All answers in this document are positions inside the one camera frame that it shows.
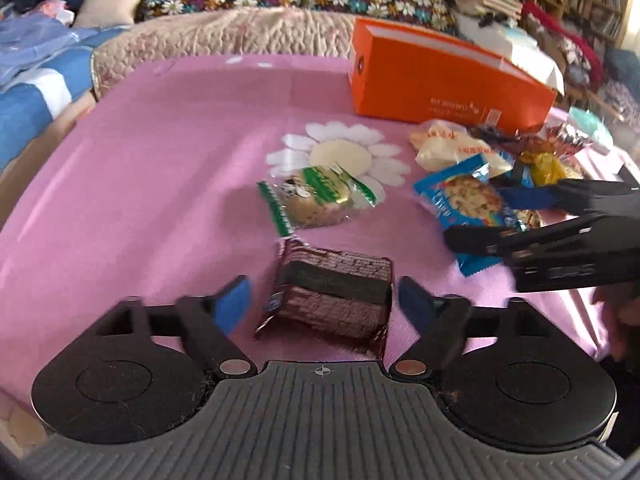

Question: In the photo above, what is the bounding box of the brown chocolate wafer packet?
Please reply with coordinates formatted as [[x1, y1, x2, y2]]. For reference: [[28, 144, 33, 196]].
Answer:
[[254, 239, 396, 360]]

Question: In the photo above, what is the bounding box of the pale bread packet red label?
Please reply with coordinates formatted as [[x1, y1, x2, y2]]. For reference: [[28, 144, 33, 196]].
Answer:
[[410, 119, 516, 172]]

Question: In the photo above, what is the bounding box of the white cloth cover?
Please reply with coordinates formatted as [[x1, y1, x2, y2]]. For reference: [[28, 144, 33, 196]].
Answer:
[[452, 10, 566, 96]]

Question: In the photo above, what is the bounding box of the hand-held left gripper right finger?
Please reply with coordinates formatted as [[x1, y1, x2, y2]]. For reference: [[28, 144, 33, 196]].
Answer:
[[390, 277, 548, 380]]

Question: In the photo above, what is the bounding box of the beige quilted blanket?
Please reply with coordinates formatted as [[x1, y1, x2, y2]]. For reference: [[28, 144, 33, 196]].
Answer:
[[92, 10, 356, 101]]

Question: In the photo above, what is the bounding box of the teal pouch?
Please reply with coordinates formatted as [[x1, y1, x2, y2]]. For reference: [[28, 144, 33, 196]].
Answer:
[[567, 106, 615, 153]]

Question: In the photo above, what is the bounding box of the green round cookie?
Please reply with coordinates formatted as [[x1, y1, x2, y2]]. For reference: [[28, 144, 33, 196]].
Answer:
[[256, 164, 378, 238]]

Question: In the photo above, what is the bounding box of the person's right hand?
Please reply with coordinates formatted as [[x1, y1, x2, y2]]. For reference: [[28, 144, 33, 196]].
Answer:
[[595, 282, 640, 361]]

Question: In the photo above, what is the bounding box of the stack of books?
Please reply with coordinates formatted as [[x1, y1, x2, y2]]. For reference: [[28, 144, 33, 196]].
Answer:
[[455, 0, 523, 18]]

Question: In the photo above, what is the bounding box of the pink daisy tablecloth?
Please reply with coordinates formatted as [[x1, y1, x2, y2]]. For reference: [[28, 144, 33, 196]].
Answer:
[[0, 52, 640, 411]]

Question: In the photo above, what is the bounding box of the orange cardboard box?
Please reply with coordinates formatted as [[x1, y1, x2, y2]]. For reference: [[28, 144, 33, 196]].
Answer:
[[347, 16, 558, 133]]

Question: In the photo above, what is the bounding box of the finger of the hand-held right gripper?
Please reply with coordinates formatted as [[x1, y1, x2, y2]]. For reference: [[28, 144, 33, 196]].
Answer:
[[442, 214, 606, 256], [497, 178, 633, 211]]

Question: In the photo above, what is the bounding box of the pile of snack packets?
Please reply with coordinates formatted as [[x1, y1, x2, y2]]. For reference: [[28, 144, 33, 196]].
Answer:
[[470, 120, 598, 188]]

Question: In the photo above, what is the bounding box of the blue cookie packet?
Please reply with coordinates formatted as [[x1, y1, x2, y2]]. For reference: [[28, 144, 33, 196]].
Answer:
[[412, 154, 546, 277]]

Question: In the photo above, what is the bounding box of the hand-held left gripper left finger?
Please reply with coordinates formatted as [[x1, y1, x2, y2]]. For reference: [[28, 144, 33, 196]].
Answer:
[[95, 275, 258, 378]]

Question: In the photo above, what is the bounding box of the red knitted cloth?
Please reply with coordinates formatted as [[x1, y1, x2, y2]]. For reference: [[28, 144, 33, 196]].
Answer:
[[522, 2, 606, 88]]

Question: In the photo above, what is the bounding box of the blue white checked quilt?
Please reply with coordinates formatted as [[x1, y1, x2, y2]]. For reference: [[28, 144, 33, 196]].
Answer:
[[0, 27, 126, 171]]

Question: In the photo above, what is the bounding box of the lilac checked bedsheet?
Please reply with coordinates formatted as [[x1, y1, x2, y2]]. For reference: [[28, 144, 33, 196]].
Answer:
[[0, 10, 86, 86]]

